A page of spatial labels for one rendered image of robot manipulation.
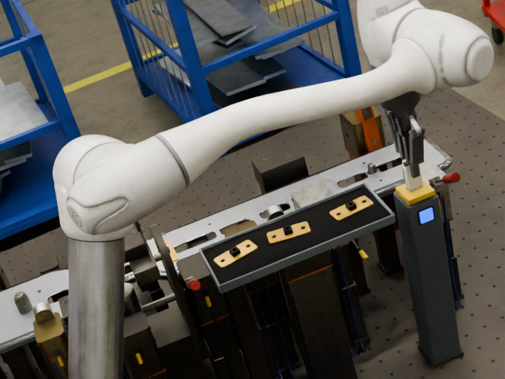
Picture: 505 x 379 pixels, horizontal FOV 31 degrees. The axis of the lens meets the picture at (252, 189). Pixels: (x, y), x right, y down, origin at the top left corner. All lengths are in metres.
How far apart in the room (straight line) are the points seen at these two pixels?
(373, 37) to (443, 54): 0.18
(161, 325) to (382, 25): 0.81
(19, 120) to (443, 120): 2.02
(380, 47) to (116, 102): 3.74
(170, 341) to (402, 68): 0.79
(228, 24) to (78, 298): 2.77
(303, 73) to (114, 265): 3.08
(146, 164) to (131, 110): 3.69
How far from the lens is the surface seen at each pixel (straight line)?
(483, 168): 2.71
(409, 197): 1.84
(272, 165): 2.28
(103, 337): 1.67
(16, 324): 2.11
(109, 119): 5.11
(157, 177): 1.45
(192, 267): 1.93
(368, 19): 1.64
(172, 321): 1.99
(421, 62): 1.51
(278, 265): 1.73
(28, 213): 4.13
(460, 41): 1.50
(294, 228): 1.81
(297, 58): 4.78
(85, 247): 1.63
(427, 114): 3.01
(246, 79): 4.34
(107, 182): 1.45
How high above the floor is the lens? 2.21
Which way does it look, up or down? 32 degrees down
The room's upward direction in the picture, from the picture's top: 16 degrees counter-clockwise
